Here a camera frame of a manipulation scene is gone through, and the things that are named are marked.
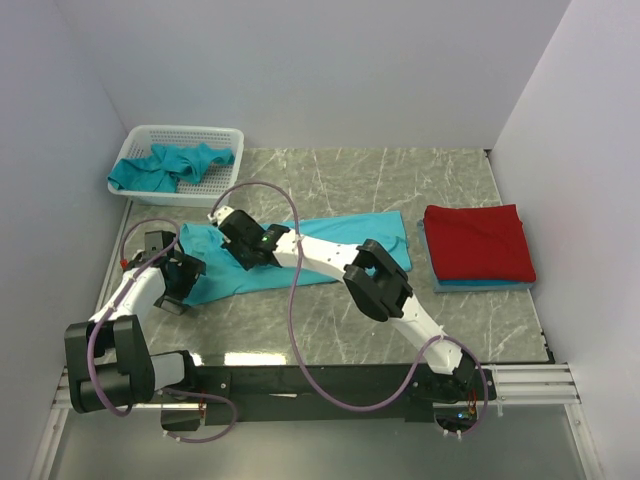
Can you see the aluminium rail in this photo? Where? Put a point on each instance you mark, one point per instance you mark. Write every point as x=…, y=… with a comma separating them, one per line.
x=533, y=384

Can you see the teal crumpled t-shirt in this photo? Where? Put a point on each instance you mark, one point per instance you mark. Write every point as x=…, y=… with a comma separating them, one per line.
x=166, y=166

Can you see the folded red t-shirt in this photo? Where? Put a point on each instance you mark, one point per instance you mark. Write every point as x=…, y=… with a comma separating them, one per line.
x=478, y=246

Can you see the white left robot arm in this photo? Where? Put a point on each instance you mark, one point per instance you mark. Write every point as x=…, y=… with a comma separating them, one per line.
x=107, y=356

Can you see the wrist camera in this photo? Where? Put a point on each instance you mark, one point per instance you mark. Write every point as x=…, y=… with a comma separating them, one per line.
x=240, y=225
x=156, y=241

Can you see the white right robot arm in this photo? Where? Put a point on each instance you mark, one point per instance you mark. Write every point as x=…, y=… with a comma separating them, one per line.
x=377, y=284

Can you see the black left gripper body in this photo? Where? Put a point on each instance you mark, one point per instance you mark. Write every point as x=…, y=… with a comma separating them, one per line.
x=187, y=274

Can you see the folded grey-blue t-shirt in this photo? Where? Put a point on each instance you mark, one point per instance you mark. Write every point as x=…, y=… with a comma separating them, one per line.
x=423, y=240

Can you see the white plastic basket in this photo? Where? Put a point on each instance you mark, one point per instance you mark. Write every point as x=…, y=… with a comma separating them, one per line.
x=217, y=179

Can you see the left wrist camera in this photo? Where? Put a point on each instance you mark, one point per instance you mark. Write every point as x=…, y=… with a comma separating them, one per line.
x=156, y=241

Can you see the light blue t-shirt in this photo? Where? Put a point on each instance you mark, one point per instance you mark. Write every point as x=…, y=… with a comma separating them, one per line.
x=224, y=277

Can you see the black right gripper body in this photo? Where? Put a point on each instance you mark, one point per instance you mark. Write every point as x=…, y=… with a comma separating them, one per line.
x=241, y=254

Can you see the folded blue t-shirt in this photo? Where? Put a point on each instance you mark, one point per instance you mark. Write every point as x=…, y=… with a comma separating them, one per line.
x=450, y=286

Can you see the black mounting base bar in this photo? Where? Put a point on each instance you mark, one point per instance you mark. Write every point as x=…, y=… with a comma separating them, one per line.
x=329, y=392

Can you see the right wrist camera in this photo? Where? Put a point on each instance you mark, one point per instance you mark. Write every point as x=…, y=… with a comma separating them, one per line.
x=240, y=225

